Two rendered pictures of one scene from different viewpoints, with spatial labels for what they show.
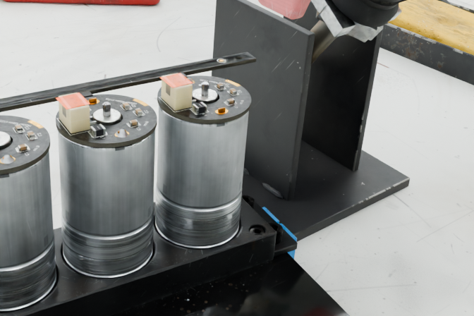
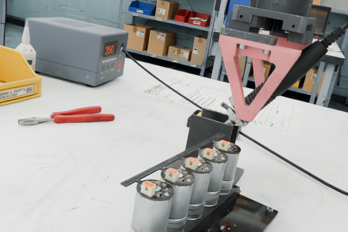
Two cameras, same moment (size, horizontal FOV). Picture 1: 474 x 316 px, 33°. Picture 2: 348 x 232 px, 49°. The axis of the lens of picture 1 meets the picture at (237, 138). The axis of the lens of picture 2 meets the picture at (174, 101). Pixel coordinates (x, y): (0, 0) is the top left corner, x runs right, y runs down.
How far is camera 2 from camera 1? 22 cm
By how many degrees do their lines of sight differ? 28
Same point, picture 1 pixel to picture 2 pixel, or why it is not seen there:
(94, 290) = (213, 209)
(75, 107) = (213, 151)
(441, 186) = (251, 171)
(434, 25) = not seen: hidden behind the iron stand
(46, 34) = (86, 134)
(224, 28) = (194, 126)
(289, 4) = (250, 117)
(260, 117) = not seen: hidden behind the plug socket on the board
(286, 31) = (222, 126)
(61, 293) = (205, 211)
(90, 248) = (209, 196)
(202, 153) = (232, 162)
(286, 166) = not seen: hidden behind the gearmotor
